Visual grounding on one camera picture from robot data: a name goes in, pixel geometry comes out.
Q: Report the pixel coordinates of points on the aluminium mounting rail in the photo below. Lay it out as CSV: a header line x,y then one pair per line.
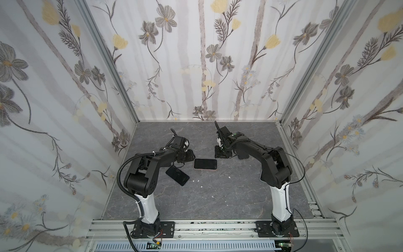
x,y
217,229

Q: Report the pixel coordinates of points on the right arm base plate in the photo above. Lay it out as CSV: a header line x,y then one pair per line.
x,y
270,229

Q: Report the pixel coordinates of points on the white slotted cable duct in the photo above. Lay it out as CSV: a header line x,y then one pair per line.
x,y
211,246

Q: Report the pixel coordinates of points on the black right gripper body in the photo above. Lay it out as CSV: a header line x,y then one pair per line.
x,y
221,149

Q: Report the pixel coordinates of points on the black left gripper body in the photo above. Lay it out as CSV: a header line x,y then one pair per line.
x,y
186,156

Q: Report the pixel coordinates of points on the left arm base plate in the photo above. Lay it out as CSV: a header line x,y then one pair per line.
x,y
160,229

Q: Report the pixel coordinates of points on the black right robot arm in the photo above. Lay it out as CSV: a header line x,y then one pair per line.
x,y
276,169

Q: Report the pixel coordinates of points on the small green circuit board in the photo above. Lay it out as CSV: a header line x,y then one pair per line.
x,y
154,245

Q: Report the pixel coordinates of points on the black phone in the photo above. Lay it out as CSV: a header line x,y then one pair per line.
x,y
205,163
177,175

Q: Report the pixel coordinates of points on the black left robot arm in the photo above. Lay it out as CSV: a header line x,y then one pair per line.
x,y
137,177

